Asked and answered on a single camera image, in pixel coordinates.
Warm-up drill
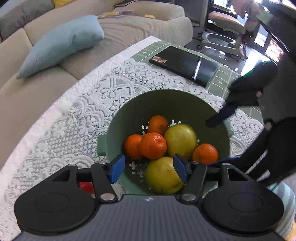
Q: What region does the person's right forearm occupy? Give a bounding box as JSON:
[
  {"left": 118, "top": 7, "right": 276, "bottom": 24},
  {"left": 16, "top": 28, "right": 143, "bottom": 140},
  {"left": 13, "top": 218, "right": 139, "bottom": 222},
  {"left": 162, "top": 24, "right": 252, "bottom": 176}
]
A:
[{"left": 261, "top": 116, "right": 296, "bottom": 187}]

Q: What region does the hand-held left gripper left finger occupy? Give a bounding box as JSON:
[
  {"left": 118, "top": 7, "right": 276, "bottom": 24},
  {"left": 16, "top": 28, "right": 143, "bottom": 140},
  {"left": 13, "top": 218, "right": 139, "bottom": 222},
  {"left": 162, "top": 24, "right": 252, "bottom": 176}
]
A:
[{"left": 48, "top": 155, "right": 126, "bottom": 202}]

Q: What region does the beige sofa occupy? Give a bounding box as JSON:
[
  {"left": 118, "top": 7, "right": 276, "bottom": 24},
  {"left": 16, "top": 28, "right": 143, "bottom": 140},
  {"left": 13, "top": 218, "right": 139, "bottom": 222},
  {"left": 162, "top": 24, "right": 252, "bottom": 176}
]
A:
[{"left": 0, "top": 0, "right": 193, "bottom": 169}]

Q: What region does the orange mandarin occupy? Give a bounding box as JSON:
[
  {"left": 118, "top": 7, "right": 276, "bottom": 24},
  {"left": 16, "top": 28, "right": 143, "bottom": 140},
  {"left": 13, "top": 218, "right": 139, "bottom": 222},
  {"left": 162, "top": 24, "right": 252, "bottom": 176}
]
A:
[
  {"left": 124, "top": 134, "right": 144, "bottom": 160},
  {"left": 139, "top": 133, "right": 167, "bottom": 160},
  {"left": 147, "top": 115, "right": 169, "bottom": 137},
  {"left": 192, "top": 143, "right": 219, "bottom": 165}
]

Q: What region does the person's right hand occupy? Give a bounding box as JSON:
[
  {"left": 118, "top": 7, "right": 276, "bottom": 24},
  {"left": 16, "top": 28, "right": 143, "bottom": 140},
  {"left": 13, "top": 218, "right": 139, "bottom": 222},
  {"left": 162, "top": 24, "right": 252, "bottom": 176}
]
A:
[{"left": 255, "top": 90, "right": 274, "bottom": 131}]

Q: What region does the small books pile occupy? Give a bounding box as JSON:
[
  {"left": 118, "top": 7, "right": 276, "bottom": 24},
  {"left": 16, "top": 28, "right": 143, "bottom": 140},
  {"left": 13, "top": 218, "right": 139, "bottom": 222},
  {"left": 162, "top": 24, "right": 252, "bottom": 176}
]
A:
[{"left": 97, "top": 9, "right": 135, "bottom": 19}]

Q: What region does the grey striped cushion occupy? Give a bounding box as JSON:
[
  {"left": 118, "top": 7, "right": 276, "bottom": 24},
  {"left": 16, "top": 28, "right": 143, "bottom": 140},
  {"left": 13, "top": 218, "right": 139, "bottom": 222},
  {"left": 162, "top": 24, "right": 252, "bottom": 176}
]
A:
[{"left": 0, "top": 0, "right": 54, "bottom": 40}]

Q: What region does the light blue pillow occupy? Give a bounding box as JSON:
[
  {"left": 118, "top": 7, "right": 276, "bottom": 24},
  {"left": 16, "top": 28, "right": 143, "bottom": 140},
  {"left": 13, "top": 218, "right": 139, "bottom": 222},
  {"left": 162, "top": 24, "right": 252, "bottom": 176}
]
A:
[{"left": 16, "top": 15, "right": 105, "bottom": 79}]

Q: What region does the beige office chair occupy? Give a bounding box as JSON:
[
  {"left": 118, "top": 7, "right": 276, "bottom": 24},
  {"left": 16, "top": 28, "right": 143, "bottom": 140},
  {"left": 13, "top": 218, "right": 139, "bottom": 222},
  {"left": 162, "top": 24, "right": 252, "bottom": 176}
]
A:
[{"left": 201, "top": 11, "right": 248, "bottom": 62}]

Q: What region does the yellow-green apple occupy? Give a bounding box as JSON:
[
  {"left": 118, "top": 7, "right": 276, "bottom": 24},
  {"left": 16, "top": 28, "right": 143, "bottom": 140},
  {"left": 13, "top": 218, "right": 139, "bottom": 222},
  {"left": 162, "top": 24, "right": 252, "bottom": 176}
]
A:
[
  {"left": 145, "top": 156, "right": 185, "bottom": 194},
  {"left": 164, "top": 123, "right": 198, "bottom": 160}
]

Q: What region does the white lace tablecloth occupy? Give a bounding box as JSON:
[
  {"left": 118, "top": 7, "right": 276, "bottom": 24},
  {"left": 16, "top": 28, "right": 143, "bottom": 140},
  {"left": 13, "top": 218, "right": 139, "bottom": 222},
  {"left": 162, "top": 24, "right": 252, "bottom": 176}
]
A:
[{"left": 0, "top": 36, "right": 266, "bottom": 210}]

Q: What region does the green colander bowl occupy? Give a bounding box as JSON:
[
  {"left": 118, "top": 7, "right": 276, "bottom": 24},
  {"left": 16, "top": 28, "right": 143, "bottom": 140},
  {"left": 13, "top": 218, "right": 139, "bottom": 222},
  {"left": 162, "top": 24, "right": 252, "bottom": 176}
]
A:
[{"left": 97, "top": 89, "right": 231, "bottom": 195}]

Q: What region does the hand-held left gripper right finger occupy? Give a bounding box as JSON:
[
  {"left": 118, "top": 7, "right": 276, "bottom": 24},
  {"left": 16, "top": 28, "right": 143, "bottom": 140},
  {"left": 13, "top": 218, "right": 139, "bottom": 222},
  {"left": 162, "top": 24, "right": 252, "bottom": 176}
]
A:
[{"left": 173, "top": 153, "right": 250, "bottom": 202}]

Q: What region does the black and silver pen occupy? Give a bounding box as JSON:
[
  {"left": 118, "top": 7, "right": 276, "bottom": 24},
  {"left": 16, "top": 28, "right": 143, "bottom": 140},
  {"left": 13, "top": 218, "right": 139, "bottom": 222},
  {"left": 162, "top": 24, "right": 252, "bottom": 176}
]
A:
[{"left": 191, "top": 56, "right": 203, "bottom": 81}]

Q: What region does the pink soft object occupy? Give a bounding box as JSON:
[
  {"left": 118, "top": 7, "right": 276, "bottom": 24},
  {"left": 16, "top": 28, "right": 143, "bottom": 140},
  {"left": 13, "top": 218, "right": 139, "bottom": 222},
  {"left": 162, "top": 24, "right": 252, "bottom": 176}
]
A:
[{"left": 235, "top": 0, "right": 263, "bottom": 32}]

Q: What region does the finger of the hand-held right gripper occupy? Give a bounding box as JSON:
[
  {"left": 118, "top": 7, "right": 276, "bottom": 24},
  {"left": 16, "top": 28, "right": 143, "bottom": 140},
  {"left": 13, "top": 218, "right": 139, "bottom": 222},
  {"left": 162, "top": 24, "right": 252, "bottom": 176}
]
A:
[
  {"left": 205, "top": 103, "right": 238, "bottom": 128},
  {"left": 208, "top": 130, "right": 270, "bottom": 173}
]

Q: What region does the small red fruit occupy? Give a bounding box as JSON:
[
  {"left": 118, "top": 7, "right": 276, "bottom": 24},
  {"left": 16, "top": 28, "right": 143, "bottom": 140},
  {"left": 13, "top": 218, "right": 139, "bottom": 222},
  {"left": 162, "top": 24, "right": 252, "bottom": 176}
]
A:
[{"left": 79, "top": 182, "right": 94, "bottom": 198}]

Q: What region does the black notebook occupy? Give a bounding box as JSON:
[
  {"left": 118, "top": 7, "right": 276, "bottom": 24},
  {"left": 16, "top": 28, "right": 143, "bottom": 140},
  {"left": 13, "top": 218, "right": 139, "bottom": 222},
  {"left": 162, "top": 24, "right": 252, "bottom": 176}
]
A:
[{"left": 149, "top": 46, "right": 220, "bottom": 88}]

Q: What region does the green grid tablecloth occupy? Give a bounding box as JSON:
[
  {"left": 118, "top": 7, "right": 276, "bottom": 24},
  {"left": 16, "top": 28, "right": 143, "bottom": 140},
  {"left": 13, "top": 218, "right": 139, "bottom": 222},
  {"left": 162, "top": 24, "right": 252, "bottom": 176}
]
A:
[{"left": 132, "top": 38, "right": 296, "bottom": 241}]

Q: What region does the yellow cushion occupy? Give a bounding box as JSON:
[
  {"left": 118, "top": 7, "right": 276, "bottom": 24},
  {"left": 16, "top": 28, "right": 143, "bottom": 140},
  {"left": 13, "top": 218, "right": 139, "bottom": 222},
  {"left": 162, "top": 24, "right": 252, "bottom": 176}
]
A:
[{"left": 54, "top": 0, "right": 75, "bottom": 8}]

